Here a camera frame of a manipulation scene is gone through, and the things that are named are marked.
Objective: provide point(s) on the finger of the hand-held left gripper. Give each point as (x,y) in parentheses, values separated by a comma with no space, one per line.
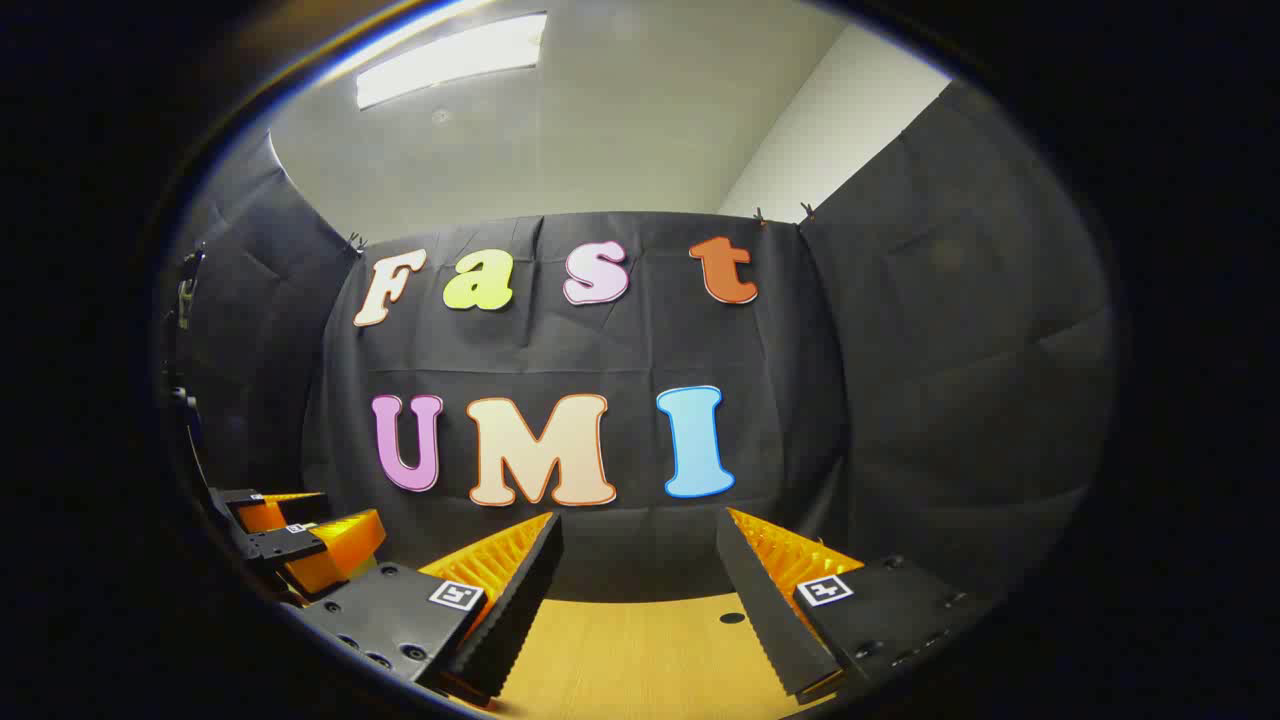
(270,512)
(335,550)

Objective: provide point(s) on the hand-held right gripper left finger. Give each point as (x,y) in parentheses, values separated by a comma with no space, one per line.
(520,610)

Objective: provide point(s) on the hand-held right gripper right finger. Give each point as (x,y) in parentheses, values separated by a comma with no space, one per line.
(760,610)

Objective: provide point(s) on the black backdrop cloth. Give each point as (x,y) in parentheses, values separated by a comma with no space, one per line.
(640,350)

